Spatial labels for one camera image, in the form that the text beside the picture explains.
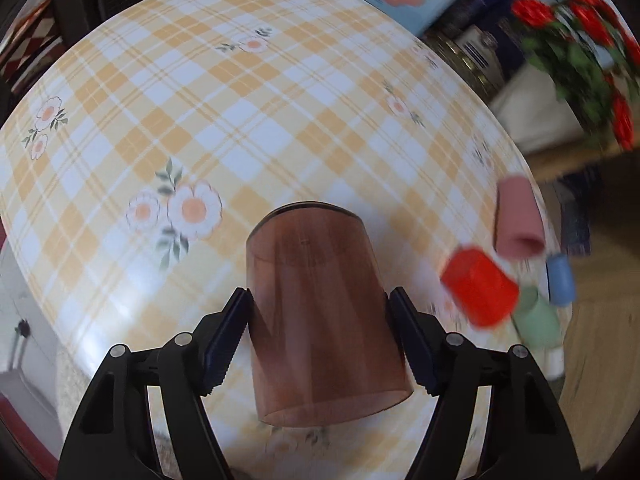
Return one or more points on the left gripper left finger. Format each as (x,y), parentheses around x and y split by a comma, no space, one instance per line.
(111,435)

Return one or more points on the brown translucent cup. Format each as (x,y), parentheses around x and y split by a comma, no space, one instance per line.
(323,351)

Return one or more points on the dark blue box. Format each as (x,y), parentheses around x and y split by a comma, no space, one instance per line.
(484,30)

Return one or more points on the white flower vase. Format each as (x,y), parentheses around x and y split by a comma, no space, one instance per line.
(532,115)

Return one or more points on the yellow plaid tablecloth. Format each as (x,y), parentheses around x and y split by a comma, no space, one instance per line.
(134,170)

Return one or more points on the red rose bouquet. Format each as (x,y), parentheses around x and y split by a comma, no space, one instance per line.
(591,59)

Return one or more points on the green cup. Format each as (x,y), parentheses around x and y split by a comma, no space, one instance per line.
(535,320)

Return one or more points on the red plastic cup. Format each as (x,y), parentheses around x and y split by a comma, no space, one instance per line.
(480,289)

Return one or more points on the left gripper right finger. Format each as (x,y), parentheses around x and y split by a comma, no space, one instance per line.
(502,394)

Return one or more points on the blue cup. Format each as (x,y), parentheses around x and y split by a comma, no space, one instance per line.
(561,284)

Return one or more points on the pink cup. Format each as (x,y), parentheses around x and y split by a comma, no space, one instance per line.
(519,232)

